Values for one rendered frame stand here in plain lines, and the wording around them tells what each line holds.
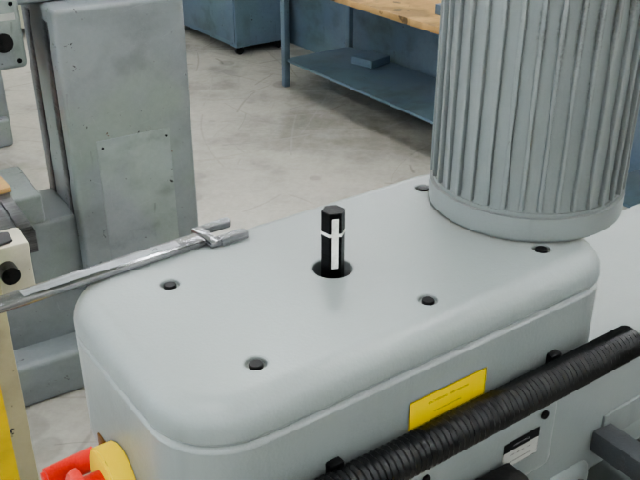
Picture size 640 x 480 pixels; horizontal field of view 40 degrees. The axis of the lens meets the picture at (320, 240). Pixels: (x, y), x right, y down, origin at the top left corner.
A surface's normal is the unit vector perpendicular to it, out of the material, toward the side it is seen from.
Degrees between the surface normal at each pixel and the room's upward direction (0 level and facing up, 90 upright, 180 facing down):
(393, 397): 90
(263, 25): 90
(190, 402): 27
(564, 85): 90
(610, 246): 0
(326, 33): 90
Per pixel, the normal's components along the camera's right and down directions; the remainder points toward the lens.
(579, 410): 0.58, 0.38
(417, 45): -0.82, 0.27
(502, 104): -0.49, 0.41
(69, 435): 0.00, -0.88
